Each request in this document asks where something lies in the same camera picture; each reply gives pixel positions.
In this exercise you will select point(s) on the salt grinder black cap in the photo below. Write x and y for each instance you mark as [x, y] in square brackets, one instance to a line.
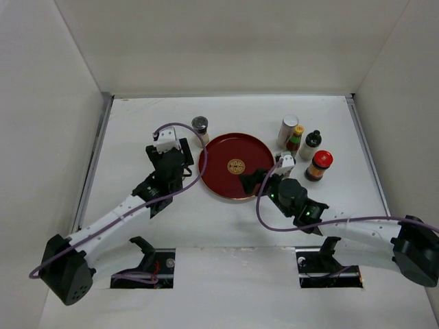
[200, 125]

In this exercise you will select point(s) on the yellow cap chili sauce bottle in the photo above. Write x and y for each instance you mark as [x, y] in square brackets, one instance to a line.
[293, 144]

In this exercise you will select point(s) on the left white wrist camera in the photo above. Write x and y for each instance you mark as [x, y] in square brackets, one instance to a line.
[166, 137]

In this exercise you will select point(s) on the red lid sauce jar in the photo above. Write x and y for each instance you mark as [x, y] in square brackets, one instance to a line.
[320, 162]

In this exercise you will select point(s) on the red round tray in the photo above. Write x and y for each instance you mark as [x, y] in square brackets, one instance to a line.
[227, 157]

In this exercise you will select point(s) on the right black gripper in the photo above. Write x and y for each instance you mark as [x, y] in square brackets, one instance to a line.
[249, 181]

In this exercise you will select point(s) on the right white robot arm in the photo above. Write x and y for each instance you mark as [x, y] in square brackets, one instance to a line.
[405, 245]

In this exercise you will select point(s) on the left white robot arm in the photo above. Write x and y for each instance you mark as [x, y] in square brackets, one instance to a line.
[114, 246]

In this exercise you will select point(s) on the white bottle black cap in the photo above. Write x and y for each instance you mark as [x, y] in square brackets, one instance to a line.
[310, 146]

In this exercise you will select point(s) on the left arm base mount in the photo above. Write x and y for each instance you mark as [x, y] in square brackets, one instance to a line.
[155, 270]

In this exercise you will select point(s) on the silver lid tall canister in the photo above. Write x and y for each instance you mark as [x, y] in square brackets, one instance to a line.
[288, 124]

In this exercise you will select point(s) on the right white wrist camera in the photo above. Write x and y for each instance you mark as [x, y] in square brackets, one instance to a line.
[287, 163]

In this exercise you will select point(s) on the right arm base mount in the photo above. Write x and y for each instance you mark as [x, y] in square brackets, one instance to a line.
[318, 269]

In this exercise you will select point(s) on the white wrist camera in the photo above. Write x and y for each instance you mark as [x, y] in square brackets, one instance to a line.
[287, 163]
[166, 137]

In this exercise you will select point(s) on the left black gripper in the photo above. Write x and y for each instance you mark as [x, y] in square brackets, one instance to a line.
[154, 154]

